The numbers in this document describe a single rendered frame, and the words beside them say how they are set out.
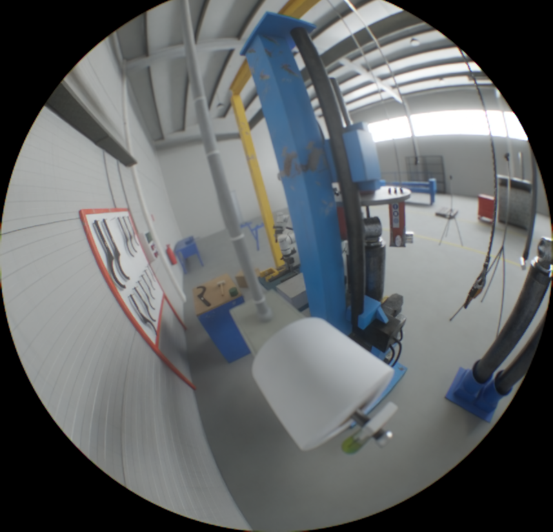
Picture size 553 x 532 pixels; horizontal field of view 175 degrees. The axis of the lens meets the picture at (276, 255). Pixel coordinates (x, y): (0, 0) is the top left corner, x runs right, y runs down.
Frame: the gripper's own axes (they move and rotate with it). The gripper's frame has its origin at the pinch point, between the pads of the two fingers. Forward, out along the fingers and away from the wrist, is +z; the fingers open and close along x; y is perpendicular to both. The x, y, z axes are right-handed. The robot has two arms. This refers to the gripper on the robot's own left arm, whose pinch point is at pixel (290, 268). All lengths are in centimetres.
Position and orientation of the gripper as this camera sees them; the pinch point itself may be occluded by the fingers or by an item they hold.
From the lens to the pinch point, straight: 169.6
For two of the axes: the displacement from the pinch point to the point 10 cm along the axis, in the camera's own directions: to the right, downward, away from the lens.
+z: 2.5, 8.9, 3.9
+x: 4.6, 2.4, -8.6
